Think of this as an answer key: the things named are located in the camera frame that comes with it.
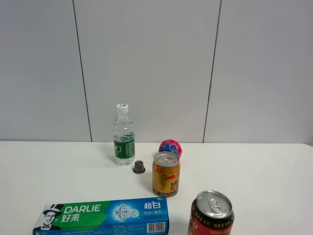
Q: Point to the red black drink can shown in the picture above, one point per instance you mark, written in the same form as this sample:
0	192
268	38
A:
211	214

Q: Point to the pink blue spiky ball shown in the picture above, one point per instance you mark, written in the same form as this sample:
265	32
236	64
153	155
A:
170	146

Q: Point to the clear water bottle green label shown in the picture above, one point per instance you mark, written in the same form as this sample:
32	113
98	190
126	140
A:
123	136

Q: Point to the gold energy drink can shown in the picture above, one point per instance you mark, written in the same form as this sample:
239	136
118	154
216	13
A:
165	174

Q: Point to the grey coffee capsule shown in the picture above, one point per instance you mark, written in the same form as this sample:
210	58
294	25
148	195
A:
139	167

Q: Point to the Darlie toothpaste box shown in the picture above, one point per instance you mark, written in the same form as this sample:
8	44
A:
141	216

